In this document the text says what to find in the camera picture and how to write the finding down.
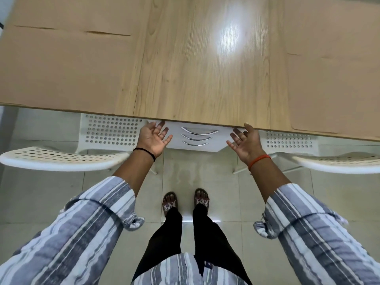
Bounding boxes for person's right hand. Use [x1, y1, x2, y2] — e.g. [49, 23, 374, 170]
[226, 123, 267, 167]

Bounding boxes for person's left hand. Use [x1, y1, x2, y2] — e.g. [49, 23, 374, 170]
[136, 121, 173, 159]

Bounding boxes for beige textured placemat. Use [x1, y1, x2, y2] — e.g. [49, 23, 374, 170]
[285, 51, 380, 140]
[6, 0, 152, 36]
[0, 25, 134, 114]

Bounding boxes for stack of beige placemats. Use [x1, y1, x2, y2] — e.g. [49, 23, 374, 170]
[280, 0, 380, 61]

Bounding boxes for person's left forearm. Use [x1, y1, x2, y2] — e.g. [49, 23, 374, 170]
[112, 150, 156, 198]

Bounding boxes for person's right forearm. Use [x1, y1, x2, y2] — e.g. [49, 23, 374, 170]
[249, 157, 291, 204]

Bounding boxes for black wrist thread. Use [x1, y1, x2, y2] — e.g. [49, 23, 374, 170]
[133, 147, 156, 162]

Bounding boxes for orange wrist thread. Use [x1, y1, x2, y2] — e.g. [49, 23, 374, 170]
[248, 154, 272, 172]

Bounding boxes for brown patterned sandal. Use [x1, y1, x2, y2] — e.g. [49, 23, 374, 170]
[194, 188, 211, 212]
[161, 191, 179, 217]

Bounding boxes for light wooden table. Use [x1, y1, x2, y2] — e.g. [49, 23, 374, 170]
[0, 0, 380, 142]

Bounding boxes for white perforated plastic chair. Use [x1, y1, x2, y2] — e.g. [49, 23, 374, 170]
[233, 130, 380, 175]
[0, 114, 149, 173]

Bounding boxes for black trousers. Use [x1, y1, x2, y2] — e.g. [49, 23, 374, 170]
[132, 204, 253, 285]

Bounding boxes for grey white striped shirt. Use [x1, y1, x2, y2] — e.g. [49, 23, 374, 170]
[0, 176, 380, 285]

